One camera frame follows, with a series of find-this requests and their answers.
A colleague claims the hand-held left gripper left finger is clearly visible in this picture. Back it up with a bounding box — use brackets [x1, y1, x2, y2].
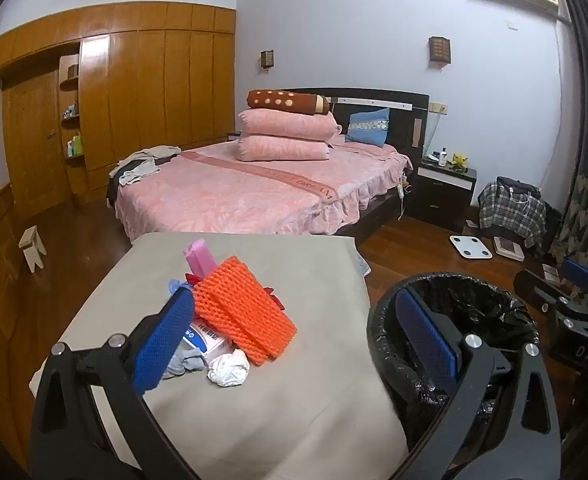
[29, 287, 200, 480]

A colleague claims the blue cushion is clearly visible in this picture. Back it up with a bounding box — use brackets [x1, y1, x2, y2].
[345, 108, 391, 146]

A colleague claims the dark jacket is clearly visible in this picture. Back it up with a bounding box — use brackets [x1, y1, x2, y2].
[496, 176, 542, 200]

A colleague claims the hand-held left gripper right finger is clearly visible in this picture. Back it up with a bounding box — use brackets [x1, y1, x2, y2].
[394, 287, 562, 480]

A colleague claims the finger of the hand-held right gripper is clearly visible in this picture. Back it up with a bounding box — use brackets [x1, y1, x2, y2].
[513, 269, 575, 317]
[559, 257, 588, 311]

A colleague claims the clothes pile on bed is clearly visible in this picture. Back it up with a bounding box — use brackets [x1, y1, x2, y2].
[116, 146, 182, 187]

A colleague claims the grey crumpled cloth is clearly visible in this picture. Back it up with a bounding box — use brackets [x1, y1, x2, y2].
[161, 347, 210, 378]

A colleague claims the white corded remote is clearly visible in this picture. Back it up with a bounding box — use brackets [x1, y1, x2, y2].
[397, 172, 413, 222]

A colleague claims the black trash bin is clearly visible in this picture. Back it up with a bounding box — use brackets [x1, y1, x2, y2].
[366, 271, 542, 456]

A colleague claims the white and blue packet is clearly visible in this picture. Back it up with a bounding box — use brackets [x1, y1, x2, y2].
[183, 317, 235, 356]

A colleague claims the brown bathroom scale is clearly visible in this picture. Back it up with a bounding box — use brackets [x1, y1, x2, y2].
[492, 236, 526, 262]

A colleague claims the white crumpled tissue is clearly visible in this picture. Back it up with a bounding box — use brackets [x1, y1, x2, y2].
[206, 350, 251, 387]

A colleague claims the pink bedspread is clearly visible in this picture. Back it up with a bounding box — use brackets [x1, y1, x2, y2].
[114, 140, 415, 236]

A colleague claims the dark wooden bed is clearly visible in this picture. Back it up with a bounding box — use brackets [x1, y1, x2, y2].
[106, 87, 431, 241]

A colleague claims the black trash bag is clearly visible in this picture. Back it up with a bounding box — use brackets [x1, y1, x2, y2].
[374, 277, 540, 441]

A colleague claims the dark nightstand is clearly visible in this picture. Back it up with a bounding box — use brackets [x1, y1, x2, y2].
[414, 157, 477, 222]

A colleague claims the pink face mask pack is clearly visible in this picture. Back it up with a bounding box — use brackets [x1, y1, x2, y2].
[184, 239, 218, 279]

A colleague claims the dark garment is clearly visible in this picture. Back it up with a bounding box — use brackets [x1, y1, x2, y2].
[106, 160, 125, 207]

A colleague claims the small white stool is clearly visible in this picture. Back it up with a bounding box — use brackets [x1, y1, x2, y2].
[18, 226, 48, 272]

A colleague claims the plaid garment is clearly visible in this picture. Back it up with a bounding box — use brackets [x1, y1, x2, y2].
[479, 182, 547, 249]

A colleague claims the brown dotted bolster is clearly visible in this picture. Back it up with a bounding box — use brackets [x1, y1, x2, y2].
[246, 89, 331, 115]

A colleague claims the orange foam net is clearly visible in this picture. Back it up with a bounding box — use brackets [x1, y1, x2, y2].
[192, 256, 298, 367]

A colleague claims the white bathroom scale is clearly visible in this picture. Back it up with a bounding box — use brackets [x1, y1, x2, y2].
[449, 235, 480, 257]

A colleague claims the wooden wardrobe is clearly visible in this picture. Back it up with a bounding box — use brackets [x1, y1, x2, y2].
[0, 1, 237, 216]

